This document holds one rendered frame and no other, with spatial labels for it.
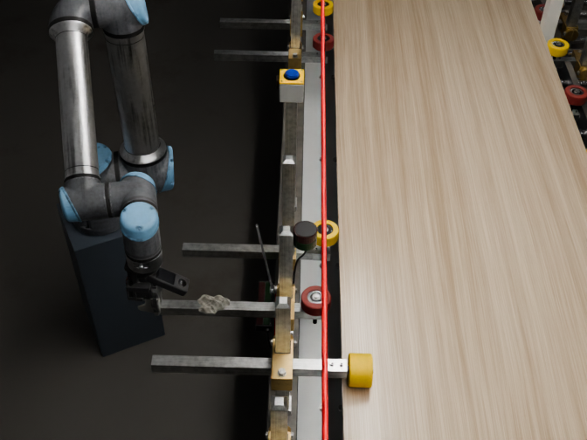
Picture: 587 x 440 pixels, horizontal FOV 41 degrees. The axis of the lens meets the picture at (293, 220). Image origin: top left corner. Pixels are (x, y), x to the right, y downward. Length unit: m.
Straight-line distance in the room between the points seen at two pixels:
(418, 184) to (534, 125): 0.51
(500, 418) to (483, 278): 0.43
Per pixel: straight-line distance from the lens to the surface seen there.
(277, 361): 1.89
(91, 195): 2.01
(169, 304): 2.16
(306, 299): 2.09
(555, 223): 2.42
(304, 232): 1.95
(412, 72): 2.91
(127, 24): 2.28
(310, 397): 2.25
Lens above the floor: 2.53
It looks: 45 degrees down
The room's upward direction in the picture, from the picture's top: 1 degrees clockwise
